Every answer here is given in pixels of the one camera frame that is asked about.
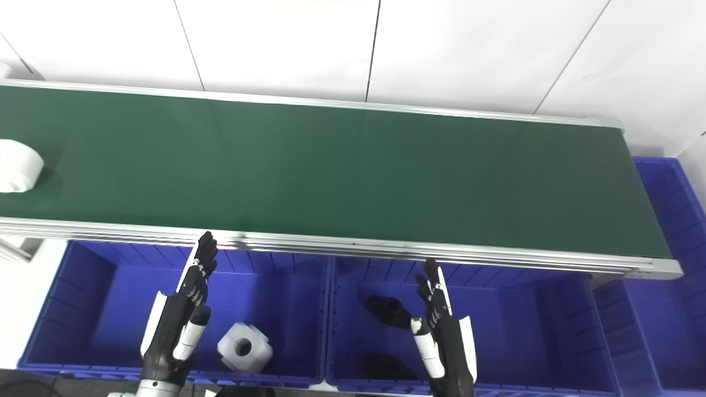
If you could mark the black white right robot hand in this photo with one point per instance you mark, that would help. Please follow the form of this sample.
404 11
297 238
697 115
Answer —
449 342

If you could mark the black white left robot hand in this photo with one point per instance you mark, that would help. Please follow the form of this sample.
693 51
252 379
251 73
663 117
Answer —
175 320

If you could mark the white round part with hole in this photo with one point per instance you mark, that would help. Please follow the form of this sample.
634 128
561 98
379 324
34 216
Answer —
19 165

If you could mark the black plastic part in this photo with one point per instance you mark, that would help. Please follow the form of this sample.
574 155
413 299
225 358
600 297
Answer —
389 311
386 368

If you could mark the blue plastic bin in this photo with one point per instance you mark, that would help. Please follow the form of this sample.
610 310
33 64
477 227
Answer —
83 309
673 309
524 331

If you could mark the white cube part with hole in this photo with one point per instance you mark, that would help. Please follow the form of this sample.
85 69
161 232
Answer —
245 347

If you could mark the aluminium conveyor support leg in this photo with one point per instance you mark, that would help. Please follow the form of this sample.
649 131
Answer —
19 248

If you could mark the green conveyor belt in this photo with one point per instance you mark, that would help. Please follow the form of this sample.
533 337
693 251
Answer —
331 165

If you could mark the grey conveyor end housing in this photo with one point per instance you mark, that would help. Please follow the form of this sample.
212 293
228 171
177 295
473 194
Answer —
4 70

